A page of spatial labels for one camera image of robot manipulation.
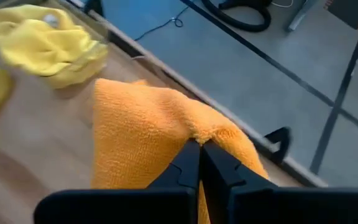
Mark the black table clamp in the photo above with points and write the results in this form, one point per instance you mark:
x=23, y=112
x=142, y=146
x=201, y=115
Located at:
x=280, y=140
x=93, y=6

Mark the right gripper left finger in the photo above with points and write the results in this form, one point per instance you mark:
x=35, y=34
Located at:
x=166, y=205

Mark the grey metal post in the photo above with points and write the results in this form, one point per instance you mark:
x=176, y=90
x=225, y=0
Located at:
x=300, y=15

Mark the orange microfiber towel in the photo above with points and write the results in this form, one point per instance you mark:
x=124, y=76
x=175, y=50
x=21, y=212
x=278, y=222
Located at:
x=135, y=130

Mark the dark box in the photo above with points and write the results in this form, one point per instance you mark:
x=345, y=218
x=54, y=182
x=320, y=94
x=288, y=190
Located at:
x=350, y=12

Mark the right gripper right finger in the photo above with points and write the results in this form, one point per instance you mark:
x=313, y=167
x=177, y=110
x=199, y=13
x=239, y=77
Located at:
x=259, y=205

